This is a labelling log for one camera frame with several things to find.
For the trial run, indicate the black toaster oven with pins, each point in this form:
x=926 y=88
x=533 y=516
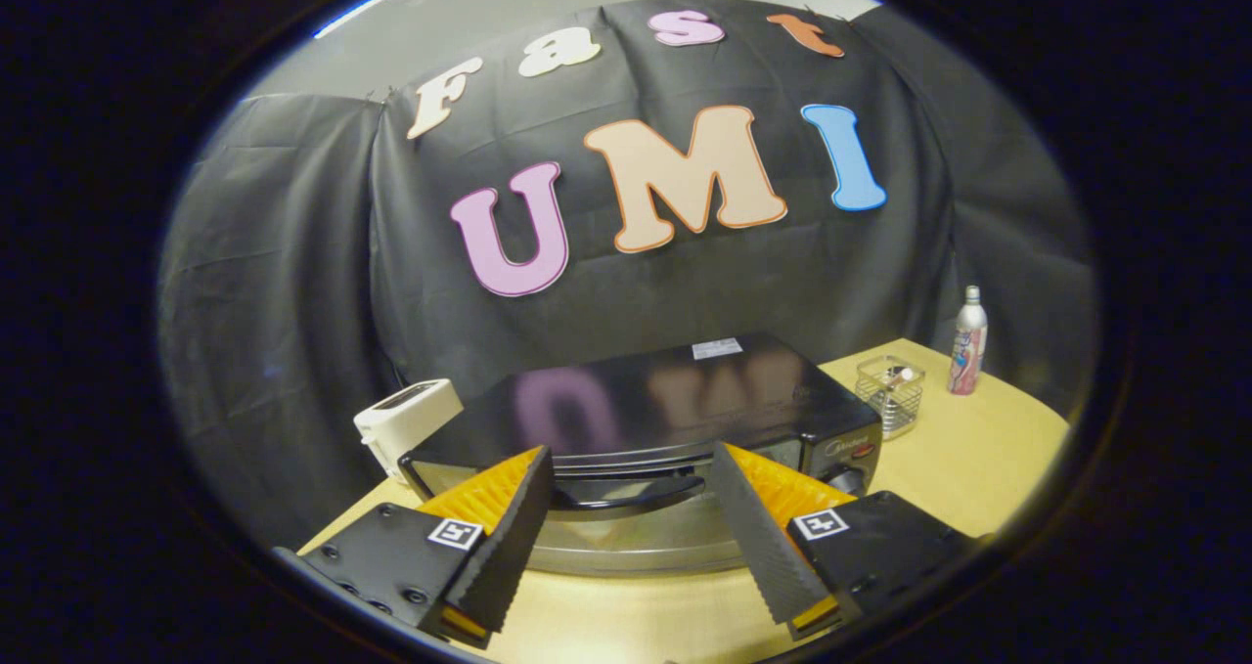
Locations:
x=685 y=395

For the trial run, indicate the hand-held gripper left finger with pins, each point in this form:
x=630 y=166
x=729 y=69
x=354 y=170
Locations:
x=514 y=547

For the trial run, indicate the white pop-up toaster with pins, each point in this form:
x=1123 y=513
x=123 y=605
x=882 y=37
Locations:
x=406 y=420

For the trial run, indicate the clear square glass container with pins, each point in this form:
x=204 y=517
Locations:
x=890 y=405

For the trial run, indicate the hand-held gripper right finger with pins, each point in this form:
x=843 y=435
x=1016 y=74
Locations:
x=753 y=537

